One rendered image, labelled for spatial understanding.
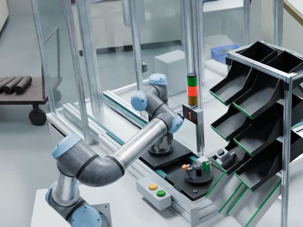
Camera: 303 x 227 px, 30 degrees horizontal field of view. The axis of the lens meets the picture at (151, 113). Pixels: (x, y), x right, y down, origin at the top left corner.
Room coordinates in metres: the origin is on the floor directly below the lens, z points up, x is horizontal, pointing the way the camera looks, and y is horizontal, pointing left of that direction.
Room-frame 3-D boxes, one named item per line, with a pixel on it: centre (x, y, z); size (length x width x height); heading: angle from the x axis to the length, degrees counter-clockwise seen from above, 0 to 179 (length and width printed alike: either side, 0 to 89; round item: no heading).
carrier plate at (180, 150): (2.58, -0.03, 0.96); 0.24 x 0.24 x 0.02; 30
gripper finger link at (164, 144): (2.11, -0.04, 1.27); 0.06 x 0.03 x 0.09; 120
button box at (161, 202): (2.25, 0.02, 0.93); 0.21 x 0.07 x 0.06; 30
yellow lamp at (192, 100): (2.51, -0.21, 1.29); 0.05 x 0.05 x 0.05
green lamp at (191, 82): (2.51, -0.21, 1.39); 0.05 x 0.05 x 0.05
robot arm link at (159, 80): (2.13, -0.04, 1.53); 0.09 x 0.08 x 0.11; 143
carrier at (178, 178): (2.28, -0.20, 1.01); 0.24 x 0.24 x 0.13; 30
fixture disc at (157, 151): (2.58, -0.03, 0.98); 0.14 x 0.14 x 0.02
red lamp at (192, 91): (2.51, -0.21, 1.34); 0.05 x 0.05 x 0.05
